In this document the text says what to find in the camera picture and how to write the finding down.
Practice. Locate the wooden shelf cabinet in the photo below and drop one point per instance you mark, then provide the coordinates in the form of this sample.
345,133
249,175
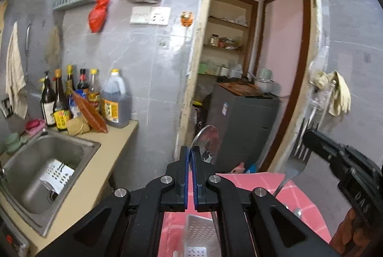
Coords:
252,35

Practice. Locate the pink scrub brush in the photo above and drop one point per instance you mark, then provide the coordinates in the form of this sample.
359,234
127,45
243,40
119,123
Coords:
34,126

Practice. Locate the dark bottle with yellow label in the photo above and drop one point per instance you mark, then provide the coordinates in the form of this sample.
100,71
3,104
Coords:
61,116

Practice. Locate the grey appliance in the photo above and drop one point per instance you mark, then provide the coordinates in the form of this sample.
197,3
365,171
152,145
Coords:
245,125

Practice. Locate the yellow rubber gloves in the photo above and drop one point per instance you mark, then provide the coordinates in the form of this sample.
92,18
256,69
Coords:
339,95

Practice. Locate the white wall switch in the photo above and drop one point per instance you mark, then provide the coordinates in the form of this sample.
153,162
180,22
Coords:
140,15

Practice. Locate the person's right hand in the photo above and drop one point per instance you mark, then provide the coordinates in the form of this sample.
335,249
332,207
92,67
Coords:
359,236

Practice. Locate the pink checked tablecloth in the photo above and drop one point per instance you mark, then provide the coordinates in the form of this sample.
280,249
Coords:
299,203

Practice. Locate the tan wrapped bundle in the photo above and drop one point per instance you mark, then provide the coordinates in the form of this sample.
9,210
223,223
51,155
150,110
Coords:
77,126

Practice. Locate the red plastic bag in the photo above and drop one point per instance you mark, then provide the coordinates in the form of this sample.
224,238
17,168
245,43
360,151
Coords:
98,16

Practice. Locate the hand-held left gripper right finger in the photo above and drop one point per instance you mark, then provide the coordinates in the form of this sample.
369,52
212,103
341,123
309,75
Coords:
194,179

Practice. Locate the black induction cooker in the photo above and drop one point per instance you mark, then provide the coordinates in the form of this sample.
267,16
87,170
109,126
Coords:
12,239

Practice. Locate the glass jar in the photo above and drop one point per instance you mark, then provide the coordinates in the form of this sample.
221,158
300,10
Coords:
214,40

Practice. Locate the orange wall hook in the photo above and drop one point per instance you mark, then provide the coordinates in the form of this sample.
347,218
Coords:
187,19

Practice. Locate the large oil jug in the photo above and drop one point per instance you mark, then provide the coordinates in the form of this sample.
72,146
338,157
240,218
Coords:
115,107

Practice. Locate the white and blue bag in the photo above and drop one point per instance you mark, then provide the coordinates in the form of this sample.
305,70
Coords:
74,108

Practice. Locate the glass pot lid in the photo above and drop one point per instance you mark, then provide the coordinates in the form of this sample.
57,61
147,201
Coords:
208,141

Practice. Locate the beige hanging towel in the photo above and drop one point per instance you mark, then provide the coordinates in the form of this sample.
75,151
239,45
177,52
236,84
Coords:
15,74

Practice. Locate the clear bottle with yellow cap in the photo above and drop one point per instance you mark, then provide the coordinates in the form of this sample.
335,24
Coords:
94,92

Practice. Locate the hanging metal ladle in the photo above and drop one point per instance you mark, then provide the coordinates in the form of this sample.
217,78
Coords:
27,35

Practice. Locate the orange flat packet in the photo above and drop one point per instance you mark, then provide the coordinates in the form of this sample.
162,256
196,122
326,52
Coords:
91,116

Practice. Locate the metal slotted turner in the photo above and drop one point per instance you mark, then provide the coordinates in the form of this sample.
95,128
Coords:
294,167

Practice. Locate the steel pot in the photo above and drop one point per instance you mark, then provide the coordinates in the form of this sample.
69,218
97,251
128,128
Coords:
263,82

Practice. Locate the slim bottle with yellow cap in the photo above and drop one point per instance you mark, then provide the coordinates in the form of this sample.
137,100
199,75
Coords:
69,80

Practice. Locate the brown hanging cloth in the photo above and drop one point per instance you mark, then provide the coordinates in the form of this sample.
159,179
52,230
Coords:
53,49

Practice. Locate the metal faucet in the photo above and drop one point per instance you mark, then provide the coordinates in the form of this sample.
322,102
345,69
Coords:
2,171

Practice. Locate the stainless steel sink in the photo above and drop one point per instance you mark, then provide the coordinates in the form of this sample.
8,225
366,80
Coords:
30,185

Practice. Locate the grey perforated utensil holder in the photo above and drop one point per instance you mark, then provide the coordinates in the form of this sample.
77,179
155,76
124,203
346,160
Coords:
199,233

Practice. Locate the wooden cutting board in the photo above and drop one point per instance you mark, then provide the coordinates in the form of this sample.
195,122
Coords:
239,90

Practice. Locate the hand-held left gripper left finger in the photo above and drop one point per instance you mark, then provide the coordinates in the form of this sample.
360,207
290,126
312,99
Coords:
186,179

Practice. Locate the white perforated container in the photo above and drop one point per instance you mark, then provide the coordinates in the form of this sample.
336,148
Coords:
58,176

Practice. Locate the dark bottle with red cap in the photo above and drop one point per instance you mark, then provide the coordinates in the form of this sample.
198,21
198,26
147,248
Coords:
83,82

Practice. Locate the white wall socket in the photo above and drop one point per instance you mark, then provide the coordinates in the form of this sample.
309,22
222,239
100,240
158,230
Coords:
160,16

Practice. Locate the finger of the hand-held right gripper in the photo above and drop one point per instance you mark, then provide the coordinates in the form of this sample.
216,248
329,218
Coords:
321,144

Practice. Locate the green container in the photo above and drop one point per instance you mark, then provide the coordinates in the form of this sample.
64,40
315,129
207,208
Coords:
203,67

